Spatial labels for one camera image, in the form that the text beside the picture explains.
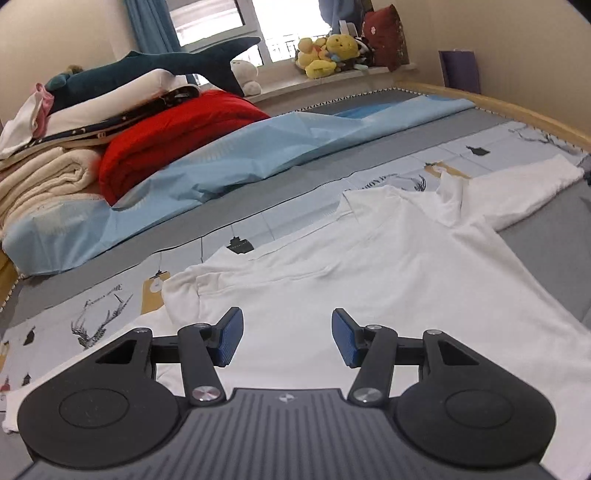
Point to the windowsill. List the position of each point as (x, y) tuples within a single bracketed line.
[(323, 83)]

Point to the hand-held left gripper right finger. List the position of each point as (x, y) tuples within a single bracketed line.
[(344, 337)]

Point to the cream folded blanket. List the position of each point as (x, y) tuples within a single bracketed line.
[(41, 180)]

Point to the window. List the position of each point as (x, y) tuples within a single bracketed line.
[(277, 23)]

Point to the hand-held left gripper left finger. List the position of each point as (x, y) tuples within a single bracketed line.
[(231, 337)]

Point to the white plush toy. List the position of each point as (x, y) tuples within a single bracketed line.
[(244, 71)]

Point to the dark red cushion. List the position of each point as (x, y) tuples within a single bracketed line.
[(383, 37)]

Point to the blue curtain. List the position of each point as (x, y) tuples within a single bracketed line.
[(152, 27), (330, 11)]

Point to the pink and white cloth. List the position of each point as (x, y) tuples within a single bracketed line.
[(23, 120)]

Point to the white folded blanket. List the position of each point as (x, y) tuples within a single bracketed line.
[(115, 101)]

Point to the red folded blanket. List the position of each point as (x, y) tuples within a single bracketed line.
[(175, 134)]

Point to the dark teal shark plush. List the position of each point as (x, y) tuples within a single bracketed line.
[(138, 67)]

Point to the yellow bear plush toy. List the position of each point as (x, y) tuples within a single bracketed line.
[(314, 62)]

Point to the white shirt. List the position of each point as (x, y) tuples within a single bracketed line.
[(369, 277)]

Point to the printed grey bed sheet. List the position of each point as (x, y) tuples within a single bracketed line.
[(286, 207)]

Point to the light blue duvet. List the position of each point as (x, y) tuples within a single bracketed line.
[(231, 157)]

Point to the yellow round plush toy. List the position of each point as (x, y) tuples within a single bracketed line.
[(344, 46)]

